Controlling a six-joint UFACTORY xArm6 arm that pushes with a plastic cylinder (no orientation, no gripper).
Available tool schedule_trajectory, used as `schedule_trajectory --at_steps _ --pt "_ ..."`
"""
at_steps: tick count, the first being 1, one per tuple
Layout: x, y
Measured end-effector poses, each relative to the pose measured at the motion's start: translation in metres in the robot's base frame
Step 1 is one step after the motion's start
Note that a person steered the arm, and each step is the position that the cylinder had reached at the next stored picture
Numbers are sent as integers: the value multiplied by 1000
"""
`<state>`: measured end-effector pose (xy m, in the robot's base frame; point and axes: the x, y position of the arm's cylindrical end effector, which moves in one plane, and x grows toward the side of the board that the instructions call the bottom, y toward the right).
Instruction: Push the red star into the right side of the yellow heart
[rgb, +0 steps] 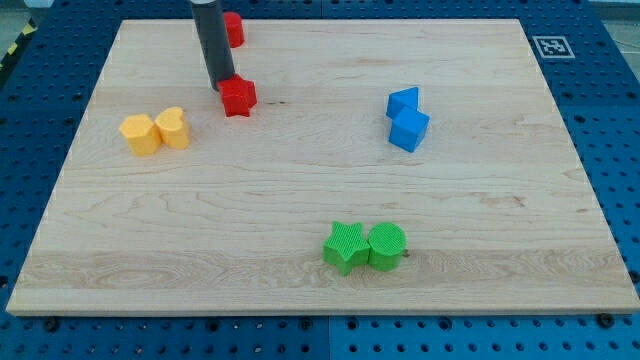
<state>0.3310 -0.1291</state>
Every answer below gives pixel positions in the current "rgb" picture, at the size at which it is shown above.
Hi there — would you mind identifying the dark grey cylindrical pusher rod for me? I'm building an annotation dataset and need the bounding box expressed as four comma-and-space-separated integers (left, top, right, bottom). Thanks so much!
189, 0, 235, 91

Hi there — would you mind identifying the red star block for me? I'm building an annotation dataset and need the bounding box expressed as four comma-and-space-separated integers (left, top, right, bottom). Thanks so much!
218, 74, 257, 117

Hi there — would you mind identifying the yellow heart block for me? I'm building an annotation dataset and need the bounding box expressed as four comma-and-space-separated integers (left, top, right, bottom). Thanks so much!
155, 106, 190, 150

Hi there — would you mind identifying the green star block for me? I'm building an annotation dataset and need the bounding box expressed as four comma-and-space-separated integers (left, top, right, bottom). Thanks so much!
323, 221, 371, 276

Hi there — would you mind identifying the red cylinder block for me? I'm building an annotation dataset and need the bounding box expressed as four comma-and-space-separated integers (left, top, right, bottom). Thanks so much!
223, 12, 245, 48

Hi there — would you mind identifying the yellow hexagon block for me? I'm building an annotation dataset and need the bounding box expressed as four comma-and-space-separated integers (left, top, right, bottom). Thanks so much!
119, 114, 162, 156

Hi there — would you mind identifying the blue triangle block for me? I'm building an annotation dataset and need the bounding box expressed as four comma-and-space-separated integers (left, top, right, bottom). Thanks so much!
386, 87, 419, 119

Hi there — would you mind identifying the blue cube block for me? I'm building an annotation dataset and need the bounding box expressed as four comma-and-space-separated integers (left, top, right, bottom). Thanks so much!
388, 107, 430, 153

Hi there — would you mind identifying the light wooden board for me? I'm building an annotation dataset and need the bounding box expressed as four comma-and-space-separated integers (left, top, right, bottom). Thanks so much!
7, 19, 639, 317

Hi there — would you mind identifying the green cylinder block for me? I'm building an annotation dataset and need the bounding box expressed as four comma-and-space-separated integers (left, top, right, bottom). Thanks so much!
368, 222, 407, 272

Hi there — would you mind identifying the white fiducial marker tag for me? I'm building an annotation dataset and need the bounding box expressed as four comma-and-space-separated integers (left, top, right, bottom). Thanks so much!
532, 35, 575, 59

